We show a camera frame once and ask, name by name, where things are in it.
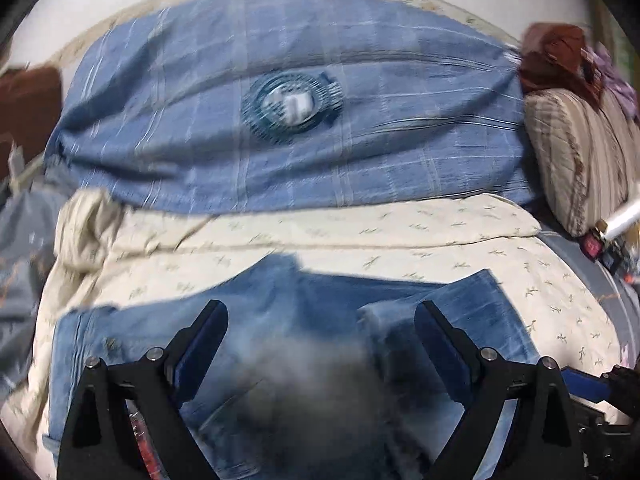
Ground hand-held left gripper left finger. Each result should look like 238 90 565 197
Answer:
56 300 229 480

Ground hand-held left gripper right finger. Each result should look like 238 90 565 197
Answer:
414 301 585 480

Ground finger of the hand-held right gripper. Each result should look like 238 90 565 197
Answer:
560 365 640 406

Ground light blue denim pants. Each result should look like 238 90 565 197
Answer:
42 255 543 480

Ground cream leaf-print quilt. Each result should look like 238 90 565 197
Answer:
0 192 626 480

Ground small red box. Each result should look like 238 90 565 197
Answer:
580 230 607 262

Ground white cylinder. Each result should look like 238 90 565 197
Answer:
597 197 640 241

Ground grey star-print cloth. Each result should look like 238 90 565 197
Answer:
0 165 71 401

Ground striped beige pillow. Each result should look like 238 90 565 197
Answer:
522 87 640 238

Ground blue plaid blanket with emblem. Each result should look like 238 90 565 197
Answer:
44 0 538 216

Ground white charger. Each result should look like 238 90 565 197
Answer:
7 142 27 182

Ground brown headboard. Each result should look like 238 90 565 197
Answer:
0 66 63 181

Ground purple cloth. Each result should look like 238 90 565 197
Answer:
582 45 640 121

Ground brown cloth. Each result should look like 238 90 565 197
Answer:
520 22 608 111

